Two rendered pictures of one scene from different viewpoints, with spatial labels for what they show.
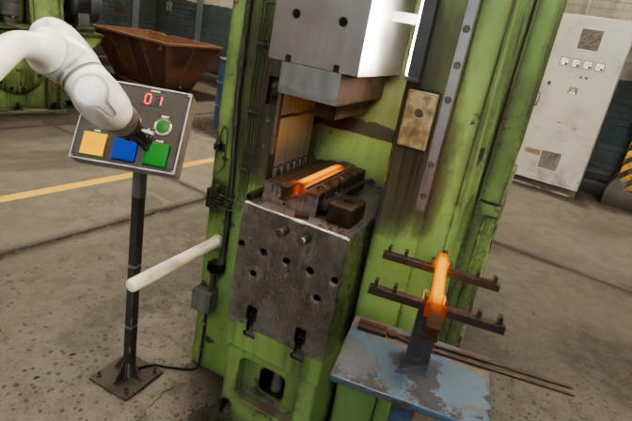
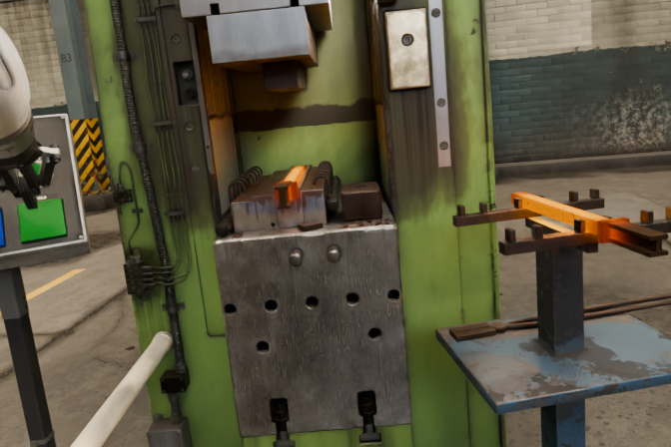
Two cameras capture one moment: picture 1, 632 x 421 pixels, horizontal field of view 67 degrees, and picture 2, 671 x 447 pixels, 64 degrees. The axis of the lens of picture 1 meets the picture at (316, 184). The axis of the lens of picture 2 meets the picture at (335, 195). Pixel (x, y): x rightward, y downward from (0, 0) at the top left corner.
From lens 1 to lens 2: 61 cm
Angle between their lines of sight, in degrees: 22
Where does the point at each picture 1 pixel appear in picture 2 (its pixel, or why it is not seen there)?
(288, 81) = (225, 42)
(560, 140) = not seen: hidden behind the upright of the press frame
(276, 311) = (320, 385)
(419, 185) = (435, 134)
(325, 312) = (394, 347)
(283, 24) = not seen: outside the picture
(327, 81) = (287, 22)
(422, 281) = (477, 256)
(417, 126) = (410, 57)
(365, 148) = (313, 143)
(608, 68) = not seen: hidden behind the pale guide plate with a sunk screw
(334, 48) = not seen: outside the picture
